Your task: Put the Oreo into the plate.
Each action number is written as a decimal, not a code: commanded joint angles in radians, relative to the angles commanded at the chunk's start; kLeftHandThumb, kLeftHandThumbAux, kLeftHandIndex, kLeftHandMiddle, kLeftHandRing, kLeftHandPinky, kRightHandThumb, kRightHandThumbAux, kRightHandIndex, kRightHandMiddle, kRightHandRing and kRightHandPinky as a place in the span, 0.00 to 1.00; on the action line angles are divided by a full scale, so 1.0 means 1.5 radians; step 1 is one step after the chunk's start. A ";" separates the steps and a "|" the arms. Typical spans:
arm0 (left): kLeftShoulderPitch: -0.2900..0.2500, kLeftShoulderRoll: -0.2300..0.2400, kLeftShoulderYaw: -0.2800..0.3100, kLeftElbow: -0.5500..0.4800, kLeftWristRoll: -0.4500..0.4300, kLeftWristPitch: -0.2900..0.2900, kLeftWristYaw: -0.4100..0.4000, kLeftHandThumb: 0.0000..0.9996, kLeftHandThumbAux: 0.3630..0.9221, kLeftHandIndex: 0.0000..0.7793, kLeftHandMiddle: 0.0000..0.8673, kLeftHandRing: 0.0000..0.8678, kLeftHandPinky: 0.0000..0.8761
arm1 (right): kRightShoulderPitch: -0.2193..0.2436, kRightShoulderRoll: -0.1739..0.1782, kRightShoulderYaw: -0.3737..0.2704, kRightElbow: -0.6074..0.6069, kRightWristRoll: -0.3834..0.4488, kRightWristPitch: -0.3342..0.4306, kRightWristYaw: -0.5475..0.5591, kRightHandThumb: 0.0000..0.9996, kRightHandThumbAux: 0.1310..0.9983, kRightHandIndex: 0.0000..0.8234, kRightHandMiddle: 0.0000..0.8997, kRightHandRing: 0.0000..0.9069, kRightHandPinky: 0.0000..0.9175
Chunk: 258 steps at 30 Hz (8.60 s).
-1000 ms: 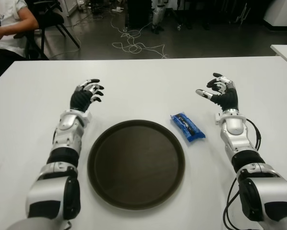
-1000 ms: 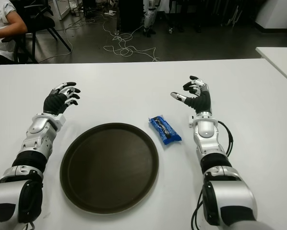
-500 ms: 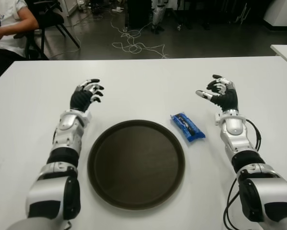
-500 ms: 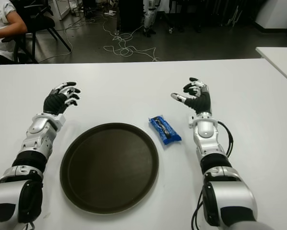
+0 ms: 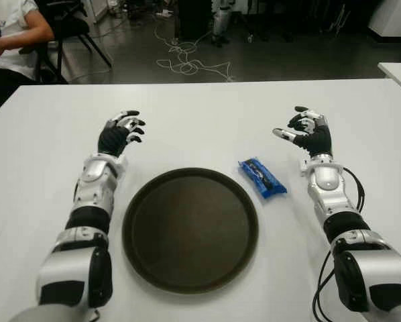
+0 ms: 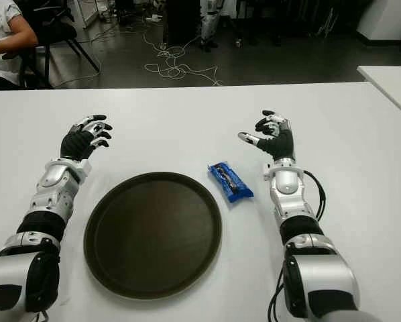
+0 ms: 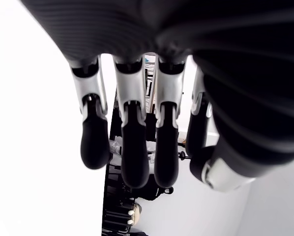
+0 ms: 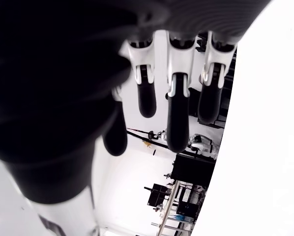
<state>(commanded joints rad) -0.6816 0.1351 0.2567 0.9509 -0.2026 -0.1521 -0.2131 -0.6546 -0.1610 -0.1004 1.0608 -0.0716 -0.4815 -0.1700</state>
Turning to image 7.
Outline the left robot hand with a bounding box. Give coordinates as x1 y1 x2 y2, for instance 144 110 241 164
19 0 294 194

